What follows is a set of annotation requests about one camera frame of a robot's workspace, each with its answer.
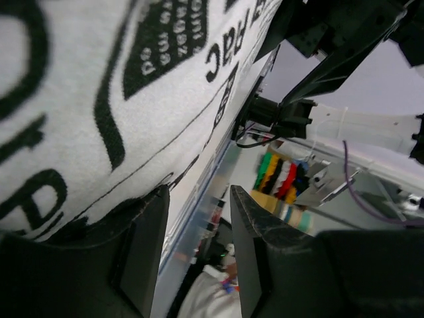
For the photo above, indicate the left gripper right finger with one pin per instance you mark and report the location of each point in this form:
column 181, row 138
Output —
column 283, row 272

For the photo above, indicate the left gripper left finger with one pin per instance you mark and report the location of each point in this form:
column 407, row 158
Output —
column 107, row 271

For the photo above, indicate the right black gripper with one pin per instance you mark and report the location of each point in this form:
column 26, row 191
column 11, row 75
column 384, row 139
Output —
column 345, row 32

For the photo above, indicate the newspaper print trousers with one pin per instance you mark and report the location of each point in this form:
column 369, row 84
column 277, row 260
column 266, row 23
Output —
column 102, row 101

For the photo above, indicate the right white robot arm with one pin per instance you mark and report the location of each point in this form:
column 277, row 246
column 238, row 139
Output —
column 312, row 121

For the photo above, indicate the colourful tape rolls stack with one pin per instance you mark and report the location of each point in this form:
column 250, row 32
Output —
column 278, row 184

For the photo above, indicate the person in white shirt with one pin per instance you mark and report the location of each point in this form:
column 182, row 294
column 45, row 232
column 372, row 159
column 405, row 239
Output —
column 214, row 293

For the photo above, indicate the aluminium rail frame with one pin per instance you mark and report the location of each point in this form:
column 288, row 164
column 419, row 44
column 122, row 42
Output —
column 193, row 200

